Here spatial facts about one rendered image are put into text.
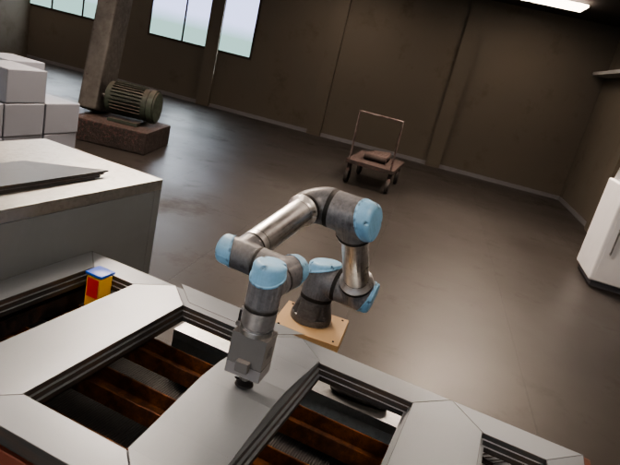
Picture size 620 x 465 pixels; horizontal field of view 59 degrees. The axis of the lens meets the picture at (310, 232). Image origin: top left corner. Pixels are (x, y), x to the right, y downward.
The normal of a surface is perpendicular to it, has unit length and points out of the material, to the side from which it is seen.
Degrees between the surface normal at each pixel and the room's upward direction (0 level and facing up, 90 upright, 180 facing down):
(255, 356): 90
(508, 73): 90
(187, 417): 9
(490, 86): 90
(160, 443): 7
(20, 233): 90
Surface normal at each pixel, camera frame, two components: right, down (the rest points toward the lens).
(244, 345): -0.32, 0.22
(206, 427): 0.16, -0.88
